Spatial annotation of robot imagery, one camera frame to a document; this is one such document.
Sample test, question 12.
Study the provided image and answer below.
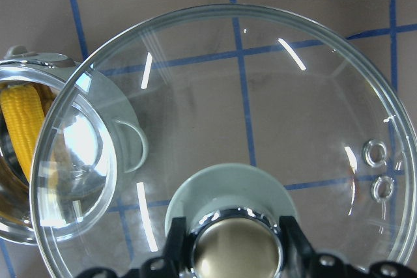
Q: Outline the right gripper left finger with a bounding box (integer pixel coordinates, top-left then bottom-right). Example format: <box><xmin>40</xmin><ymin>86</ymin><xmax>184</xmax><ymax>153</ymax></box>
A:
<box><xmin>81</xmin><ymin>215</ymin><xmax>196</xmax><ymax>278</ymax></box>

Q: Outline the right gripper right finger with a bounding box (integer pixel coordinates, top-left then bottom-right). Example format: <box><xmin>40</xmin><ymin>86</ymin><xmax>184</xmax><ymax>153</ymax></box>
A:
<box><xmin>280</xmin><ymin>215</ymin><xmax>416</xmax><ymax>277</ymax></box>

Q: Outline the yellow corn cob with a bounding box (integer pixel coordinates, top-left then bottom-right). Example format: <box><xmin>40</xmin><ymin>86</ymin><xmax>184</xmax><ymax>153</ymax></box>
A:
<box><xmin>1</xmin><ymin>83</ymin><xmax>56</xmax><ymax>186</ymax></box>

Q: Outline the pale green electric pot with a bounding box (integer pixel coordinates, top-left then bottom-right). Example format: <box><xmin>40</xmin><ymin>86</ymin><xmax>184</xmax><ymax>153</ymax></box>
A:
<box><xmin>1</xmin><ymin>46</ymin><xmax>149</xmax><ymax>245</ymax></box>

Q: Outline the glass pot lid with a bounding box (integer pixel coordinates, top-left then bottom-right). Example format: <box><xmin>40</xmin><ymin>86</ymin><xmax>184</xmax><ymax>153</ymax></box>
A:
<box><xmin>37</xmin><ymin>4</ymin><xmax>416</xmax><ymax>277</ymax></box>

